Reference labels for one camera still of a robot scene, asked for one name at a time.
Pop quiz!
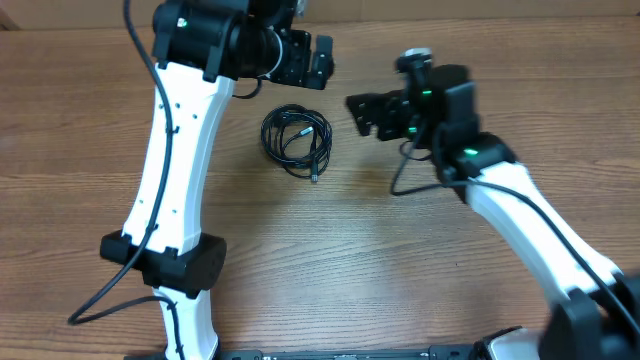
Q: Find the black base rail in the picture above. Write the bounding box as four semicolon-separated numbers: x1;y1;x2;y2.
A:
123;327;541;360

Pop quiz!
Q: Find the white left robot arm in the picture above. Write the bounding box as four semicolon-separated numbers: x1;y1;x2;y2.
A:
100;0;334;359

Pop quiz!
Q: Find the black usb cable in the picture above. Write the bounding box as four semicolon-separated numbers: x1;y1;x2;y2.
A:
259;103;334;184

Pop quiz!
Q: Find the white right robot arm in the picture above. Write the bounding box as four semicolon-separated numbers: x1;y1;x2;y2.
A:
345;65;639;359

